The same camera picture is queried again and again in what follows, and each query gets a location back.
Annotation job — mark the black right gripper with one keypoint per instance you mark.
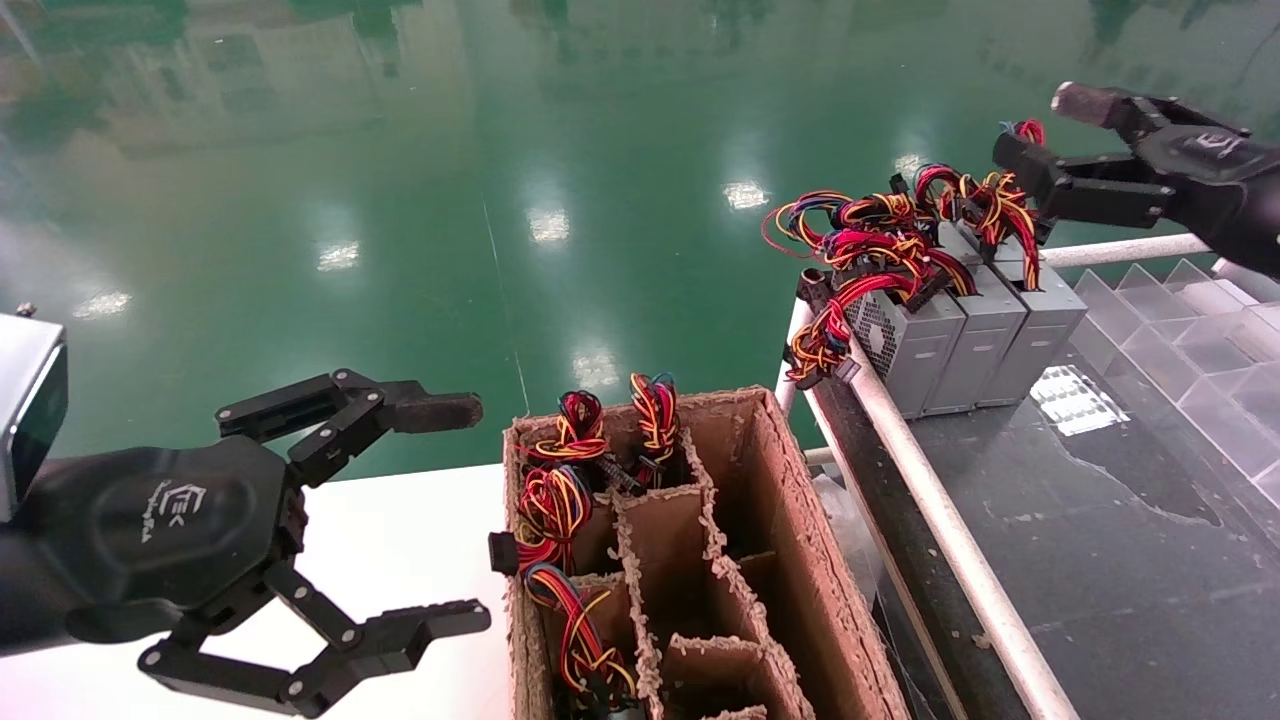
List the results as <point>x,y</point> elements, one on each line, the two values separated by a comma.
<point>1230,190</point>

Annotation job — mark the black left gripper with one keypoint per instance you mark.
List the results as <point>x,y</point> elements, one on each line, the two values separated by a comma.
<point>150,520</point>

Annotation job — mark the clear acrylic divider tray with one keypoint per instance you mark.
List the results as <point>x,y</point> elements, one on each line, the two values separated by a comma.
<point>1200,390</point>

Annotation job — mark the cardboard divider insert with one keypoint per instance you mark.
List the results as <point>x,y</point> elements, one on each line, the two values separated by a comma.
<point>665,540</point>

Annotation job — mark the brown cardboard box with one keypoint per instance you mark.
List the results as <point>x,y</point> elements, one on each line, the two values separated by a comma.
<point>800,520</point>

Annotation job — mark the clear plastic film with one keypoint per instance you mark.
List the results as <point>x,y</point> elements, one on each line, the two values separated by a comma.
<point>840,530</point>

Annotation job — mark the short white rail tube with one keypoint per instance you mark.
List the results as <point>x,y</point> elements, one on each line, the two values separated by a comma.
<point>1120,250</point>

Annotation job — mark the black rail corner clamp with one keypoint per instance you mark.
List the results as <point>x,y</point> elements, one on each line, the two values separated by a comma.
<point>812,288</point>

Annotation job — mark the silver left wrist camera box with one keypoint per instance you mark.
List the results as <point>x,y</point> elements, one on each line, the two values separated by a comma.
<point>25,400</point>

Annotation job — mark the white frame leg tube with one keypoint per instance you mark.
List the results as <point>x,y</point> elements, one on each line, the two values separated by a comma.
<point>787,398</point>

